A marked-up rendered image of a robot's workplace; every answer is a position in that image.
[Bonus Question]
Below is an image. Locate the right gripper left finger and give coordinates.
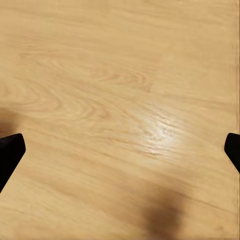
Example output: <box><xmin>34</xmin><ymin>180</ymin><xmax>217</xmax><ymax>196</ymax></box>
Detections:
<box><xmin>0</xmin><ymin>133</ymin><xmax>26</xmax><ymax>193</ymax></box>

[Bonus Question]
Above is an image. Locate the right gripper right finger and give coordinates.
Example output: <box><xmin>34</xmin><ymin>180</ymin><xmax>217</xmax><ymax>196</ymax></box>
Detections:
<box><xmin>224</xmin><ymin>132</ymin><xmax>240</xmax><ymax>173</ymax></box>

